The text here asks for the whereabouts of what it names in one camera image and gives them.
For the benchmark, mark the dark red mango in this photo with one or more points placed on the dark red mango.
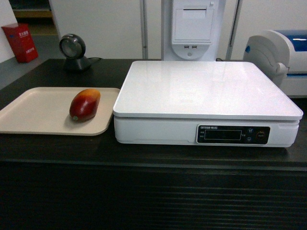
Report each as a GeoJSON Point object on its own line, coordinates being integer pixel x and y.
{"type": "Point", "coordinates": [84, 105]}

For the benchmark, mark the white checkout scale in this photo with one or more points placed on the white checkout scale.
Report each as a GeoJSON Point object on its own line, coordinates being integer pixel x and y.
{"type": "Point", "coordinates": [203, 103]}

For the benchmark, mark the black checkout counter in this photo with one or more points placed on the black checkout counter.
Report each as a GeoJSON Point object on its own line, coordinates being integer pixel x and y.
{"type": "Point", "coordinates": [95, 183]}

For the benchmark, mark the white receipt printer kiosk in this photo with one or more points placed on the white receipt printer kiosk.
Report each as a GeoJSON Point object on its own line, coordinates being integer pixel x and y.
{"type": "Point", "coordinates": [191, 29]}

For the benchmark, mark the black barcode scanner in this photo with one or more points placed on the black barcode scanner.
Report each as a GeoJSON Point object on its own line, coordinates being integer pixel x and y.
{"type": "Point", "coordinates": [73, 48]}

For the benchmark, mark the white metal pole left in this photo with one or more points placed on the white metal pole left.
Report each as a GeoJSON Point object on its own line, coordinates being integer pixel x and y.
{"type": "Point", "coordinates": [143, 14]}

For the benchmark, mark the white metal pole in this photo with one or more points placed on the white metal pole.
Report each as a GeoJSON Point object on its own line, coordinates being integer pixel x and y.
{"type": "Point", "coordinates": [143, 14]}
{"type": "Point", "coordinates": [233, 30]}

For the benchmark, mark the beige plastic tray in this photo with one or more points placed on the beige plastic tray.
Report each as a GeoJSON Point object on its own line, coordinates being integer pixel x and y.
{"type": "Point", "coordinates": [45, 110]}

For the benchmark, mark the white metal pole right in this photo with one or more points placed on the white metal pole right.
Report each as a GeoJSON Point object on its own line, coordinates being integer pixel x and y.
{"type": "Point", "coordinates": [233, 30]}

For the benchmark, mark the white blue label printer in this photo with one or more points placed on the white blue label printer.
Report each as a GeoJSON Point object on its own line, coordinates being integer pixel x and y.
{"type": "Point", "coordinates": [282, 56]}

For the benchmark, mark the red fire extinguisher box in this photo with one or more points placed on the red fire extinguisher box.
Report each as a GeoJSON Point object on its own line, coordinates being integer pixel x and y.
{"type": "Point", "coordinates": [21, 42]}

